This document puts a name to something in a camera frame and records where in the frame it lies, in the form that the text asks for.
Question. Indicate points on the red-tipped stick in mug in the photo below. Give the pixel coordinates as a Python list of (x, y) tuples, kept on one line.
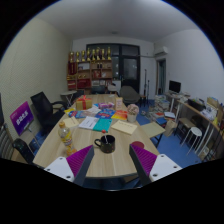
[(104, 132)]

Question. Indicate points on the orange yellow book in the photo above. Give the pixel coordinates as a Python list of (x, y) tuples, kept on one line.
[(120, 114)]

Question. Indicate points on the small white folding table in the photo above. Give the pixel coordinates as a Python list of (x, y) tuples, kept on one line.
[(69, 95)]

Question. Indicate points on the stack of books on floor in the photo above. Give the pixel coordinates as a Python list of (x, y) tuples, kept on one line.
[(161, 105)]

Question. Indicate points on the dark red round stool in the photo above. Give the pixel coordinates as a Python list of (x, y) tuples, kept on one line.
[(138, 144)]

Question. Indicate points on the black mug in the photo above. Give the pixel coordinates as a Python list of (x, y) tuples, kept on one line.
[(106, 148)]

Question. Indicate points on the purple sign board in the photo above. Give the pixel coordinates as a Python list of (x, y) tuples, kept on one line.
[(22, 117)]

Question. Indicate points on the black chair at left edge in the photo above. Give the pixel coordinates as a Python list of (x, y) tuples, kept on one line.
[(8, 146)]

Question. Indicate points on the white cup with flowers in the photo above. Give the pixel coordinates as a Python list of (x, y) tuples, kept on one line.
[(132, 112)]

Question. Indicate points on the wooden trophy shelf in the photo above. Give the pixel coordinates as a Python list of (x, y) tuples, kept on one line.
[(90, 70)]

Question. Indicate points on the black office chair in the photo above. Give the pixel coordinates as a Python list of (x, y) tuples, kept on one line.
[(46, 117)]

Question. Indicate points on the white round stool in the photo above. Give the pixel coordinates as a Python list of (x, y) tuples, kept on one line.
[(193, 136)]

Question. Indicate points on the wall air conditioner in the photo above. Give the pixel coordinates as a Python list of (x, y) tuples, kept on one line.
[(160, 51)]

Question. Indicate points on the computer monitor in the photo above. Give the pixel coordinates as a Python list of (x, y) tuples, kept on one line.
[(174, 86)]

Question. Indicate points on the blue book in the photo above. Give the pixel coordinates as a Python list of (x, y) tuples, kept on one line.
[(105, 113)]

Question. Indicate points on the plastic bottle with orange cap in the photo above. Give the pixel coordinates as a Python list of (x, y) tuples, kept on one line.
[(66, 137)]

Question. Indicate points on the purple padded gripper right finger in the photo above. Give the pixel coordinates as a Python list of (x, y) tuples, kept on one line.
[(151, 167)]

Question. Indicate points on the pink box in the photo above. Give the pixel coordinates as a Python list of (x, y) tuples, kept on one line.
[(106, 105)]

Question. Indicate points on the wooden side desk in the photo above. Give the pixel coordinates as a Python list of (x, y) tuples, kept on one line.
[(201, 140)]

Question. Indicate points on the yellow sticky notepad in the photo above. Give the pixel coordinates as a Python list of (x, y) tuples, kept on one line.
[(71, 122)]

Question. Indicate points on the teal notebook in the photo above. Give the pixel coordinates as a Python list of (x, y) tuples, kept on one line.
[(102, 124)]

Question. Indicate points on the white paper booklet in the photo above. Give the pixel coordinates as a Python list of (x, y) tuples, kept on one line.
[(88, 123)]

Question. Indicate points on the gold gift box red ribbon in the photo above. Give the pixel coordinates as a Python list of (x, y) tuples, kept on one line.
[(83, 103)]

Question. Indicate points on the grey lounge chair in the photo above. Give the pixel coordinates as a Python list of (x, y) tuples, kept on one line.
[(129, 95)]

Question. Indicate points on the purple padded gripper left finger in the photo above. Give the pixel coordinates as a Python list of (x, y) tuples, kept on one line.
[(74, 167)]

